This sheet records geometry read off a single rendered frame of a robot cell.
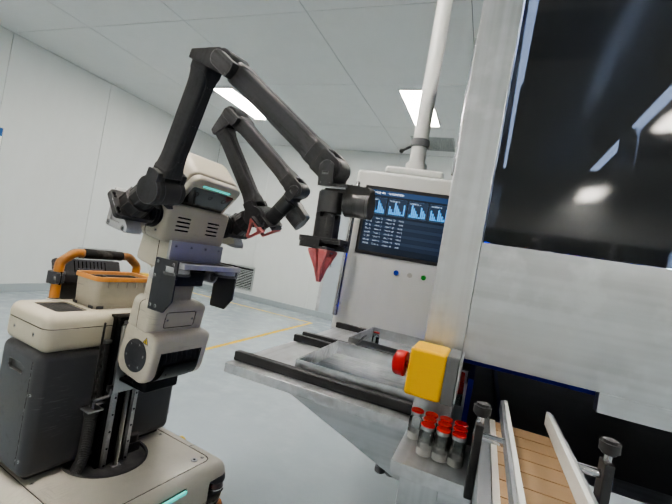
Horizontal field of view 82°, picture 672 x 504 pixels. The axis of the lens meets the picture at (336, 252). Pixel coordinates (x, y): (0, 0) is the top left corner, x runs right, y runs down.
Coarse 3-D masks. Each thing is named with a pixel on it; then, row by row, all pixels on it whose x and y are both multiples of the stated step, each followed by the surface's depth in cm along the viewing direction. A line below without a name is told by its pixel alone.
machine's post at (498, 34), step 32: (512, 0) 65; (480, 32) 67; (512, 32) 65; (480, 64) 67; (512, 64) 65; (480, 96) 66; (480, 128) 66; (480, 160) 66; (480, 192) 65; (448, 224) 67; (480, 224) 65; (448, 256) 66; (448, 288) 66; (448, 320) 66; (448, 416) 65
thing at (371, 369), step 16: (320, 352) 94; (336, 352) 106; (352, 352) 105; (368, 352) 103; (304, 368) 81; (320, 368) 80; (336, 368) 92; (352, 368) 94; (368, 368) 97; (384, 368) 99; (368, 384) 77; (384, 384) 76; (400, 384) 88
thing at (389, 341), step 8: (376, 328) 137; (352, 336) 116; (360, 336) 124; (368, 336) 133; (384, 336) 136; (392, 336) 135; (400, 336) 134; (408, 336) 133; (360, 344) 113; (368, 344) 112; (376, 344) 111; (384, 344) 128; (392, 344) 130; (400, 344) 132; (408, 344) 133; (392, 352) 109
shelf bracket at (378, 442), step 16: (304, 400) 85; (320, 416) 83; (336, 416) 82; (352, 416) 81; (352, 432) 81; (368, 432) 79; (384, 432) 78; (400, 432) 77; (368, 448) 79; (384, 448) 78; (384, 464) 78
